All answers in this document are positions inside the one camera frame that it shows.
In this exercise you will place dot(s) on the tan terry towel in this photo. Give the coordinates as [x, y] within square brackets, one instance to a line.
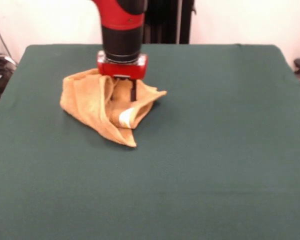
[85, 100]

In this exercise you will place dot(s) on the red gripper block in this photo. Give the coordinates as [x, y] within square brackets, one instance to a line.
[122, 70]

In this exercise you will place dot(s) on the dark green table cloth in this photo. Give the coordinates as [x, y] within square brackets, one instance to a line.
[215, 162]

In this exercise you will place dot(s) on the black pedestal column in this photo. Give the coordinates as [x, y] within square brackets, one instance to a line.
[170, 22]

